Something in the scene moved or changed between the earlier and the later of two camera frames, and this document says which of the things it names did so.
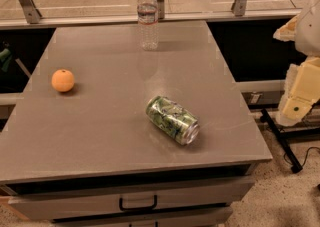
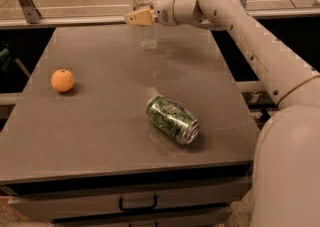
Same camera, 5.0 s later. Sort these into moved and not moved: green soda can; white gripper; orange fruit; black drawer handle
Moved: white gripper
Not moved: orange fruit; green soda can; black drawer handle
